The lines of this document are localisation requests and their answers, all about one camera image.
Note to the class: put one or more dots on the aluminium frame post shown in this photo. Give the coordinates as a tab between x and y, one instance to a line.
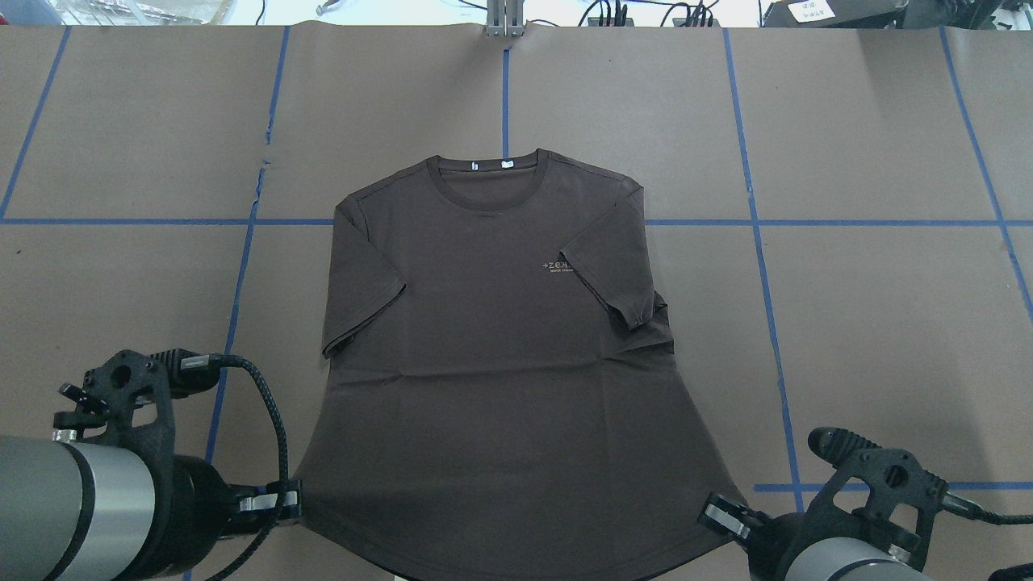
505	18

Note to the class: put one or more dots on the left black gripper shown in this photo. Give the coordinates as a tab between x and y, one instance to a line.
196	502

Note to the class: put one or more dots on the clear plastic bag sheet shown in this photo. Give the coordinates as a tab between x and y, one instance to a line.
142	13

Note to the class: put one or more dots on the black box white label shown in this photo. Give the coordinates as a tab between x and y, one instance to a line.
833	14

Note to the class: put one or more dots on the dark brown t-shirt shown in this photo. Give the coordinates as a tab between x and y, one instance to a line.
503	400

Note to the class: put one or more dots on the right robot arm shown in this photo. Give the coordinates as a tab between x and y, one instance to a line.
872	563

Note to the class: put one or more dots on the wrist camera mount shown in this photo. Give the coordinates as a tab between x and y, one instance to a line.
903	497
128	402

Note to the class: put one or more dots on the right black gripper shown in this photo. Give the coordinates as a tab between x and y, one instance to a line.
776	539

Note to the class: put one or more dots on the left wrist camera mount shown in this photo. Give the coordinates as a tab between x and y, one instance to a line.
128	402

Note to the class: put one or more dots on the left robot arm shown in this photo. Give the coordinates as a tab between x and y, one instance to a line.
78	511

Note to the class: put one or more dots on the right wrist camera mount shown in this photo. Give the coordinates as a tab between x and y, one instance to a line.
903	497

